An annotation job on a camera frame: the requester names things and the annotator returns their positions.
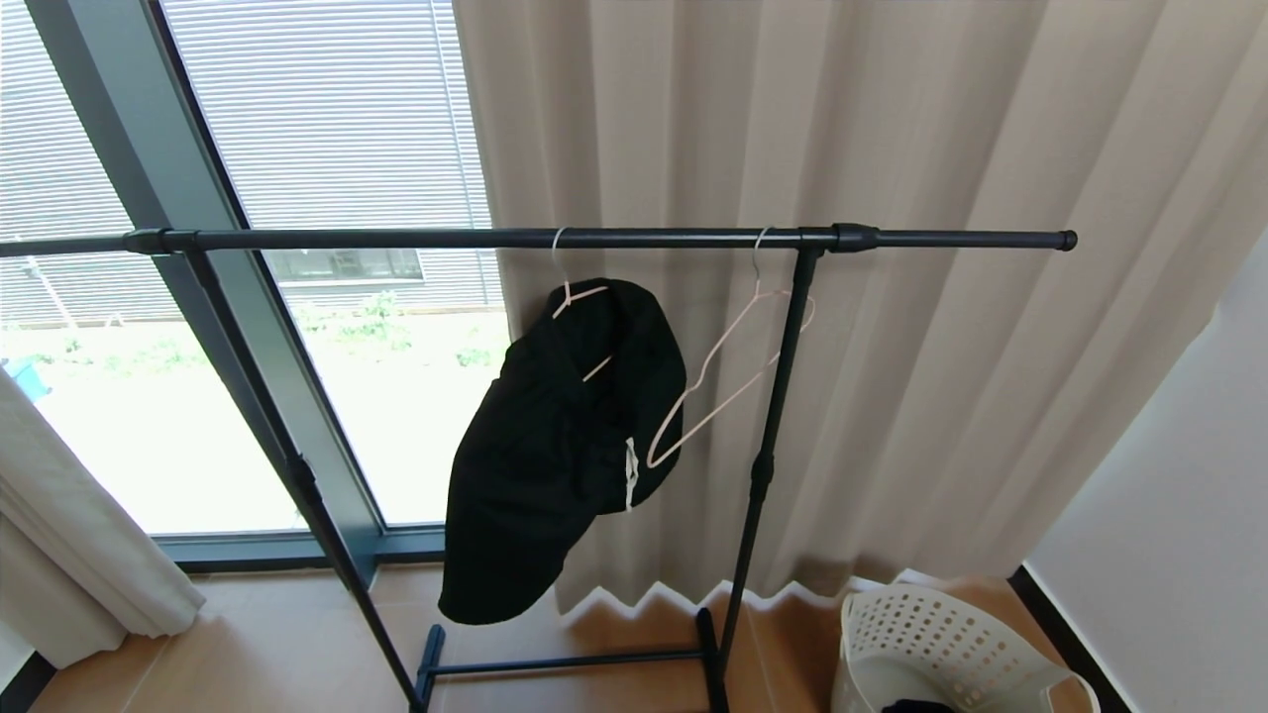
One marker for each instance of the beige curtain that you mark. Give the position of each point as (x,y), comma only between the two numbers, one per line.
(941,129)

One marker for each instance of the black clothes rack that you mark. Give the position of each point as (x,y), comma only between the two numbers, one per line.
(396,239)

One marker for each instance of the white laundry basket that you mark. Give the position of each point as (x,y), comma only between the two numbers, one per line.
(941,634)

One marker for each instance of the black garment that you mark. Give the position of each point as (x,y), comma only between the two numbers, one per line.
(916,707)
(535,475)

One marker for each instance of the pink clothes hanger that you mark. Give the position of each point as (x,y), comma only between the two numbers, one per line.
(713,358)
(567,293)

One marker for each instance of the white curtain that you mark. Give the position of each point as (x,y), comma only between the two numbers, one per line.
(79,555)

